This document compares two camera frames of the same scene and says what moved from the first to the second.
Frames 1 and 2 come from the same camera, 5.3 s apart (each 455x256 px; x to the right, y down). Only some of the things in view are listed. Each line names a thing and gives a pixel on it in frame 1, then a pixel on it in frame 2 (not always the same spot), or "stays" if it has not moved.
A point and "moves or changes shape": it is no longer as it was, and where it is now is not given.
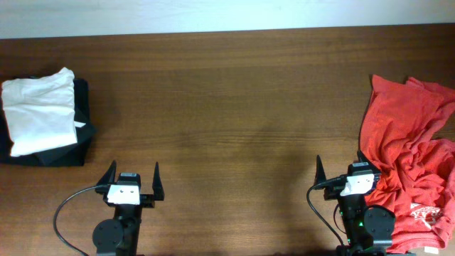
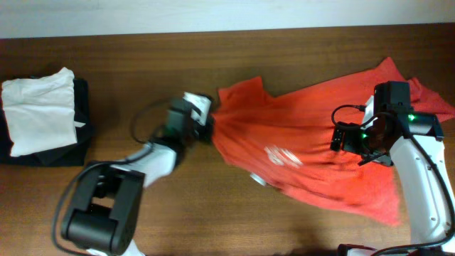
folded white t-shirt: (40, 112) stays
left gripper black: (147, 200) to (210, 130)
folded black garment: (69, 155) stays
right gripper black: (332, 191) to (349, 144)
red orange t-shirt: (399, 136) moves or changes shape
